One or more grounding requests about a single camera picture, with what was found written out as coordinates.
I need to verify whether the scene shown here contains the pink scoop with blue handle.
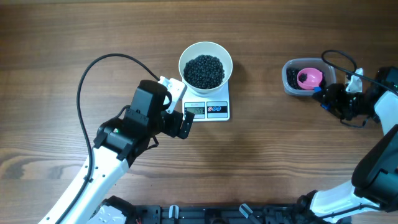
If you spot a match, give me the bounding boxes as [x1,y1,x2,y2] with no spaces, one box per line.
[297,68,326,93]

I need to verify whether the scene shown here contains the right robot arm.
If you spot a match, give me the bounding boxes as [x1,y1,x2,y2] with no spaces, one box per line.
[293,67,397,223]

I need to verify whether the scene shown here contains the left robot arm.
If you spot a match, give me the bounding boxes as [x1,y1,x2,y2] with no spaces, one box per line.
[41,77,193,223]

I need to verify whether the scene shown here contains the white digital kitchen scale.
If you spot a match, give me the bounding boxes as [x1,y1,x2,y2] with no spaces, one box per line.
[182,82,231,122]

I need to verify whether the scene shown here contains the black beans in scoop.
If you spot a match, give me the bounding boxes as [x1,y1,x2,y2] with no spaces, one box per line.
[298,73,307,83]

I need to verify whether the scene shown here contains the black beans in bowl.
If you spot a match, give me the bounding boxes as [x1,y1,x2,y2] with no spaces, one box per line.
[183,55,225,90]

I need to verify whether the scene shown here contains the white bowl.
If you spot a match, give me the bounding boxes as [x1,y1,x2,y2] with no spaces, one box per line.
[178,42,233,93]

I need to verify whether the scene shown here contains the clear plastic container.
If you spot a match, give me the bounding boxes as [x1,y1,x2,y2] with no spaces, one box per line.
[282,58,336,96]

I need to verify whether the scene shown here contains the left black camera cable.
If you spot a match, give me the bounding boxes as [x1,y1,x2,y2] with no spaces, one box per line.
[54,53,161,224]

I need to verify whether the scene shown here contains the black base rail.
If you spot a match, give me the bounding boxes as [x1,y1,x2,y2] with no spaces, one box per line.
[93,195,312,224]

